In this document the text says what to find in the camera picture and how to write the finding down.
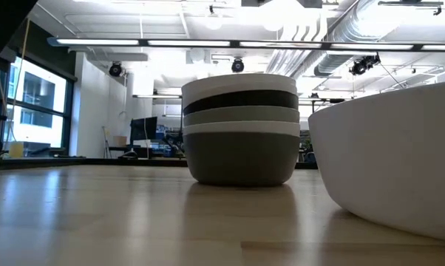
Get light grey bowl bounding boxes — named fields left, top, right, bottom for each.
left=183, top=105, right=301, bottom=128

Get black bowl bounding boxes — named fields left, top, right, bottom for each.
left=183, top=89, right=300, bottom=116

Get dark grey bowl white rim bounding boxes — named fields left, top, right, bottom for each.
left=181, top=120, right=302, bottom=188

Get black computer monitor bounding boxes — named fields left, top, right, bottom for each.
left=129, top=116, right=159, bottom=142

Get long ceiling light bar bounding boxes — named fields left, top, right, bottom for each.
left=47, top=35, right=445, bottom=53

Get black track spotlights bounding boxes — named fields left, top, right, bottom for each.
left=348, top=54, right=381, bottom=77

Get large black-framed window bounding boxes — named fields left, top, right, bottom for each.
left=0, top=55, right=75, bottom=158

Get yellow bucket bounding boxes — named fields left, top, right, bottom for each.
left=8, top=141, right=25, bottom=159

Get black metal table frame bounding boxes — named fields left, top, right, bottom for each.
left=0, top=157, right=319, bottom=171

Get silver ventilation duct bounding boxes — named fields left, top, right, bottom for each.
left=313, top=0, right=397, bottom=77

